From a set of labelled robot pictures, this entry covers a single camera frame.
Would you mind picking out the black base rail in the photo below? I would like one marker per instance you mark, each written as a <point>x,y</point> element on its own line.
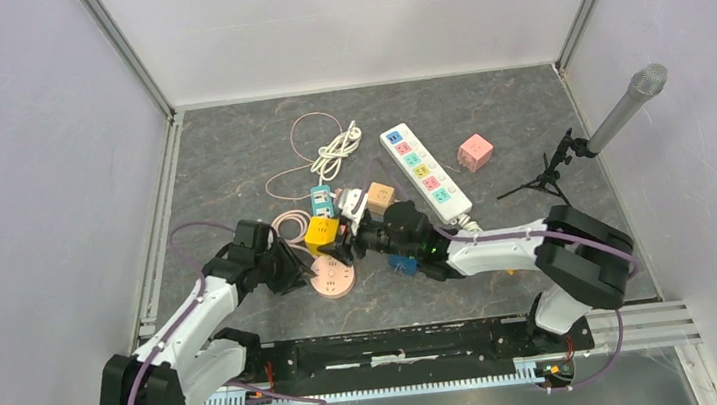
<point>426,356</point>

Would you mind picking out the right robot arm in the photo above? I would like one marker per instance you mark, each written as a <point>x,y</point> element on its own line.
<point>588,262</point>

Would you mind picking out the pink cube plug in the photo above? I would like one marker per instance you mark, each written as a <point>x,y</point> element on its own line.
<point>474,153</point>

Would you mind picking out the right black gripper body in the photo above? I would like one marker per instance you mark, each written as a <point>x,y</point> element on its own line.
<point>371,235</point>

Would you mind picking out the yellow cube plug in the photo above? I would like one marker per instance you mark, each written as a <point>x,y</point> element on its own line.
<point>320,232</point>

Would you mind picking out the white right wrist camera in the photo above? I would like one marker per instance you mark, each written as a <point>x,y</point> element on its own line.
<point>352,204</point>

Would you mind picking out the beige dragon cube plug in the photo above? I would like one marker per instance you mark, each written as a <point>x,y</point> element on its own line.
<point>379,197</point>

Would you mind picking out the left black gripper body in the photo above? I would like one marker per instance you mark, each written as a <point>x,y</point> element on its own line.
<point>279,268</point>

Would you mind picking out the grey microphone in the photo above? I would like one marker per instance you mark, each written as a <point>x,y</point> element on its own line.
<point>644,85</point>

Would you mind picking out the teal usb power strip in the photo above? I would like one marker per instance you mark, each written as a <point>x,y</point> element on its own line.
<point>322,201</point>

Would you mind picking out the blue cube plug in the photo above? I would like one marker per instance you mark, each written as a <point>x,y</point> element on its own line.
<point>405,265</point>

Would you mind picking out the white power strip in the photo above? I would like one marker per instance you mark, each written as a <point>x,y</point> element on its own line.
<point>430,179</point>

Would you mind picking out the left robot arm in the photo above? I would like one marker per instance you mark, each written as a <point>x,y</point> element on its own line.
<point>189,358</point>

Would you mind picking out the pink shape sorter toy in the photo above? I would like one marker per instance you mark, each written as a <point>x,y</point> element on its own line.
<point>332,279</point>

